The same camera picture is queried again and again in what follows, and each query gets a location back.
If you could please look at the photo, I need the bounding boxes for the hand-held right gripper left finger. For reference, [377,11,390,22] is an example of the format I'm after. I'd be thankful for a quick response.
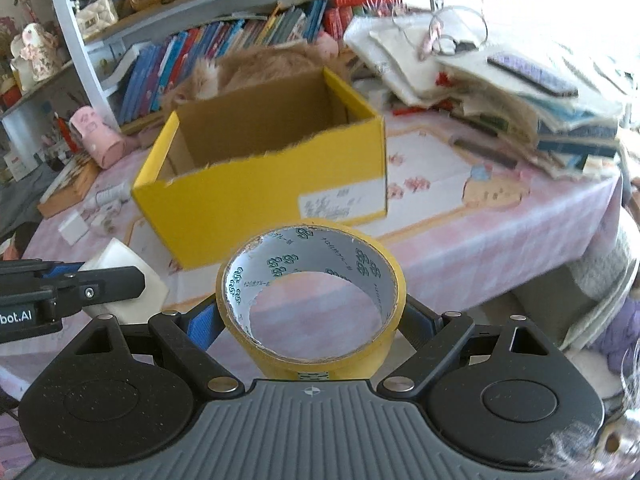
[67,297,245,395]

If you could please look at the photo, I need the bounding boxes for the stack of red books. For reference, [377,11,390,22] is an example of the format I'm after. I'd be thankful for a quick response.
[322,0,403,38]

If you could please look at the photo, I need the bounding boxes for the white bookshelf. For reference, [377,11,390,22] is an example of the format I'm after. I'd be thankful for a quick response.
[0,0,436,136]

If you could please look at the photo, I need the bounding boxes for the pink plush toy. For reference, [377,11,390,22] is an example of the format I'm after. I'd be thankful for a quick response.
[316,30,341,58]

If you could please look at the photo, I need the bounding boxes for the orange fluffy cat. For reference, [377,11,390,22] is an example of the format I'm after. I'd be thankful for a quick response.
[172,42,351,106]

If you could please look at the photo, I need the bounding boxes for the red tassel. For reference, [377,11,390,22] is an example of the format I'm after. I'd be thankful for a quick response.
[56,115,78,153]

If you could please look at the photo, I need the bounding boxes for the pink checked cloth desktop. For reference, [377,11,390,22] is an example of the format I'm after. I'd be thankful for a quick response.
[0,105,623,396]

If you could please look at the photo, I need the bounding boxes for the small white block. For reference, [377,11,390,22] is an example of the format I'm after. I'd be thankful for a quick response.
[57,210,90,246]

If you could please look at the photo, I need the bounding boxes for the white power adapter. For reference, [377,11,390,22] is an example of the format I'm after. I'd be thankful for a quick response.
[77,237,168,326]

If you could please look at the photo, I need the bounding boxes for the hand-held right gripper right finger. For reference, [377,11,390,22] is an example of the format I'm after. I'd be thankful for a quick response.
[377,294,561,395]

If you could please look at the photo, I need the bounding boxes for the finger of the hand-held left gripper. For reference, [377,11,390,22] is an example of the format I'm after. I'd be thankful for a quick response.
[0,259,83,281]
[52,266,146,318]

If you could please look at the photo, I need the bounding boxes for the pile of papers and books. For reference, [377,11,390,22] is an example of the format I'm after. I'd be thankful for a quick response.
[345,7,626,181]

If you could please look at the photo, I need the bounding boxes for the cream pearl handbag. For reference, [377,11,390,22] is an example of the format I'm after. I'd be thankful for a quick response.
[74,0,120,38]

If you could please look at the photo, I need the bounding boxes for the black phone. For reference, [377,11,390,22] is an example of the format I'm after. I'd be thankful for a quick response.
[487,52,578,97]

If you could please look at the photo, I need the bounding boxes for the thin wire ring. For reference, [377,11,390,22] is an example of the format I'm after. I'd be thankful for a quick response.
[392,5,488,56]

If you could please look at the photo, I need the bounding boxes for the thick black-covered book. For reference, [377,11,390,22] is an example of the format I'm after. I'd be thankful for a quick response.
[107,42,151,81]

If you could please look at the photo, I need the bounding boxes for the mauve cloth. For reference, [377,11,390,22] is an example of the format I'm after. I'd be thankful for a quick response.
[125,127,166,148]

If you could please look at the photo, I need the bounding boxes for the row of colourful books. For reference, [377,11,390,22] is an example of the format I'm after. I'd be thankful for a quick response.
[117,0,328,126]

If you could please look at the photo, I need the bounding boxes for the pink printed cylinder holder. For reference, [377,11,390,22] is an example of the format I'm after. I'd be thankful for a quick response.
[69,106,127,170]

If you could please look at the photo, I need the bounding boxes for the yellow cardboard box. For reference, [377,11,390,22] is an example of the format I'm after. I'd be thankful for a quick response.
[131,66,388,271]

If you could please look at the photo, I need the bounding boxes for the yellow tape roll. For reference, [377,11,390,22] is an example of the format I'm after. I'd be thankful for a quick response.
[216,219,406,381]

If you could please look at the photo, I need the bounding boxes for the wooden chessboard box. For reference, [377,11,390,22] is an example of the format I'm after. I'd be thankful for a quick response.
[37,152,101,218]

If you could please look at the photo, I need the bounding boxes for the white red-label box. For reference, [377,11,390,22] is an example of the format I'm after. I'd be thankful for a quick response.
[2,152,31,181]

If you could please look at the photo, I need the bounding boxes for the grey knitted cloth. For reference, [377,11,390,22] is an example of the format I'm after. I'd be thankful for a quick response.
[520,200,640,411]

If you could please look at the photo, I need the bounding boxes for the grey clothing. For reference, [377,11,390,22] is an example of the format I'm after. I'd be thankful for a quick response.
[0,165,61,241]

